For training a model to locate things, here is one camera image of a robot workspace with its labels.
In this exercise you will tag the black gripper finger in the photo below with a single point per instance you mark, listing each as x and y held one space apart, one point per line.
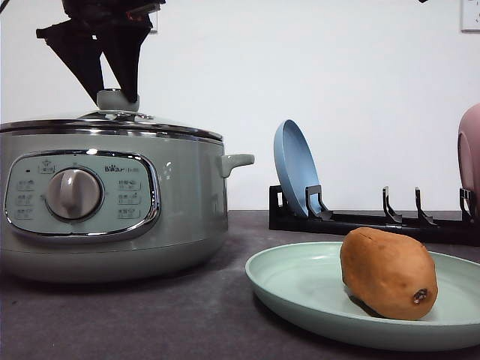
80 47
121 47

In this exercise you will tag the glass steamer lid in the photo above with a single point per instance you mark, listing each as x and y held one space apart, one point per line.
111 117

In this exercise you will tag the brown potato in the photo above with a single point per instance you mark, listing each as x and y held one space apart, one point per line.
387 274

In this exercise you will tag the pink plate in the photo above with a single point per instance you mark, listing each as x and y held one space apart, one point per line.
468 150

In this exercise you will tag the black plate rack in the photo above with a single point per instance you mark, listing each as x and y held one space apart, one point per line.
461 230

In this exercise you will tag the white wall socket left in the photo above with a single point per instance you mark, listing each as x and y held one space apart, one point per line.
153 16

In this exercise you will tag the green electric steamer pot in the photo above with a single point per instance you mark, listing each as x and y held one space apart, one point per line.
104 206

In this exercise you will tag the white wall socket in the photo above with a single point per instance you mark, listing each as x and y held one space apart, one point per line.
153 16
470 17

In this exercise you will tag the white wall socket right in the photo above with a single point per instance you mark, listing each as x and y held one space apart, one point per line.
470 17

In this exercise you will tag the green plate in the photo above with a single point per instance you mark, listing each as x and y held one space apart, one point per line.
303 284

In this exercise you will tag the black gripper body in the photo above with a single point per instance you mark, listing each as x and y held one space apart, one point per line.
110 12

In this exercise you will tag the blue plate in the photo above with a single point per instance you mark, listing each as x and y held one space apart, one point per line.
295 166

